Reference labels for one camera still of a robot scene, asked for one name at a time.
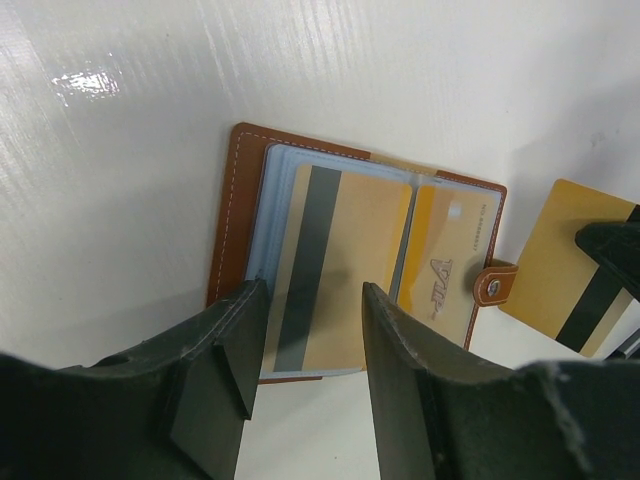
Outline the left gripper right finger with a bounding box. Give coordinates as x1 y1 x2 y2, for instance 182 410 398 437
362 283 639 479

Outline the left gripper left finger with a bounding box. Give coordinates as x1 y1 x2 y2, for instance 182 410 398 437
1 279 270 479

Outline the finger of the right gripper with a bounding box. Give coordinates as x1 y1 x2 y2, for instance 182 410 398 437
575 221 640 300

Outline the gold striped card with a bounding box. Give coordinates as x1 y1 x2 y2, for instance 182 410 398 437
263 165 412 377
500 179 639 357

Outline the brown leather card holder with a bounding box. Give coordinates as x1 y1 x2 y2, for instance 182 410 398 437
207 122 518 383

